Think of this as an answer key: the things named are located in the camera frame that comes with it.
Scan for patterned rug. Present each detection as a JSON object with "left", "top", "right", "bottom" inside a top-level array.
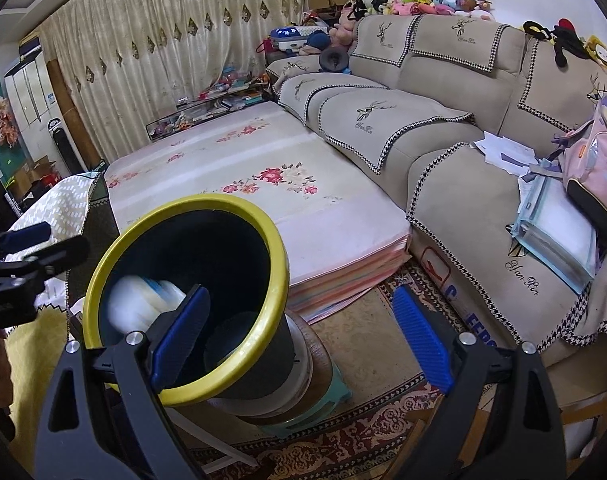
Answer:
[{"left": 183, "top": 260, "right": 534, "bottom": 480}]

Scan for cluttered low glass table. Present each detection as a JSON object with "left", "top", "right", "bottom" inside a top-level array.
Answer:
[{"left": 148, "top": 67, "right": 271, "bottom": 138}]

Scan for black red plush toy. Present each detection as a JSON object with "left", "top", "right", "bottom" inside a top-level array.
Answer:
[{"left": 522, "top": 19, "right": 589, "bottom": 68}]

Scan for beige sofa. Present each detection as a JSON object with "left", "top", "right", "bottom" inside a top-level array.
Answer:
[{"left": 266, "top": 12, "right": 607, "bottom": 411}]

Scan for blue star-printed case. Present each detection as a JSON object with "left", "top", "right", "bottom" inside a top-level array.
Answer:
[{"left": 269, "top": 24, "right": 314, "bottom": 53}]

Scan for black tower fan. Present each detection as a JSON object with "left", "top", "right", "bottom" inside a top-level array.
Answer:
[{"left": 47, "top": 117, "right": 86, "bottom": 173}]

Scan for artificial flower bunch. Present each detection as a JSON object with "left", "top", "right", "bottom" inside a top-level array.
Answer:
[{"left": 0, "top": 95, "right": 16, "bottom": 148}]

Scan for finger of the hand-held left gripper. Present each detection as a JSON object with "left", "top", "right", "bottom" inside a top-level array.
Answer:
[
  {"left": 0, "top": 235, "right": 90, "bottom": 333},
  {"left": 0, "top": 221, "right": 52, "bottom": 263}
]

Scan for yellow lion plush toy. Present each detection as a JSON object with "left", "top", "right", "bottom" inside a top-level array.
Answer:
[{"left": 583, "top": 35, "right": 607, "bottom": 83}]

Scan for dark neck pillow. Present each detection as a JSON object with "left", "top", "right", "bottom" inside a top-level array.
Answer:
[{"left": 319, "top": 46, "right": 353, "bottom": 75}]

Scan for clear plastic folder stack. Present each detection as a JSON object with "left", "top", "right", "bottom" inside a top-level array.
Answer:
[{"left": 511, "top": 160, "right": 601, "bottom": 295}]

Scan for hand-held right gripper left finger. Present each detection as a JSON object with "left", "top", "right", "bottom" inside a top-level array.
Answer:
[{"left": 34, "top": 284, "right": 211, "bottom": 480}]

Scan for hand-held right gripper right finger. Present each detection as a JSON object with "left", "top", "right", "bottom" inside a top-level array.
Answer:
[{"left": 391, "top": 284, "right": 569, "bottom": 480}]

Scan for white loose papers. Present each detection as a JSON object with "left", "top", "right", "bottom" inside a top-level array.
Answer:
[{"left": 472, "top": 131, "right": 539, "bottom": 176}]

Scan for pink backpack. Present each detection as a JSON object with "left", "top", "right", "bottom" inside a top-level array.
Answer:
[{"left": 557, "top": 95, "right": 607, "bottom": 256}]

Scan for teal plastic stool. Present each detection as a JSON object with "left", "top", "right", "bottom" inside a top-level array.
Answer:
[{"left": 253, "top": 360, "right": 355, "bottom": 438}]

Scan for white plastic packet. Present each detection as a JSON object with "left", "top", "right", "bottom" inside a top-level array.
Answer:
[{"left": 106, "top": 275, "right": 189, "bottom": 333}]

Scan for open cardboard boxes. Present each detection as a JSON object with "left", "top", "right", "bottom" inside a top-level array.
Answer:
[{"left": 6, "top": 155, "right": 64, "bottom": 196}]

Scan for cream curtain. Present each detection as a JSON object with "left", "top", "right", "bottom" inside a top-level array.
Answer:
[{"left": 40, "top": 0, "right": 314, "bottom": 161}]

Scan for light wooden stool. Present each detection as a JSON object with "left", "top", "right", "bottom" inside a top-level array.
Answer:
[{"left": 546, "top": 350, "right": 607, "bottom": 461}]

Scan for white standing air conditioner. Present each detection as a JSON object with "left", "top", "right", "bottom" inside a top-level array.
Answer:
[{"left": 3, "top": 52, "right": 54, "bottom": 128}]

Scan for floral folded mattress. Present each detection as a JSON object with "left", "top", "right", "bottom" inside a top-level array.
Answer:
[{"left": 104, "top": 102, "right": 413, "bottom": 326}]

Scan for white metal frame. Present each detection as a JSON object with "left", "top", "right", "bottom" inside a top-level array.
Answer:
[{"left": 176, "top": 407, "right": 256, "bottom": 472}]

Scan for black yellow-rimmed trash bin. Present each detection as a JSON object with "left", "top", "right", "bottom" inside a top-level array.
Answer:
[{"left": 82, "top": 194, "right": 290, "bottom": 408}]

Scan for pile of plush toys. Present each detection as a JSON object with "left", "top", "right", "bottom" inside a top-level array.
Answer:
[{"left": 328, "top": 0, "right": 497, "bottom": 23}]

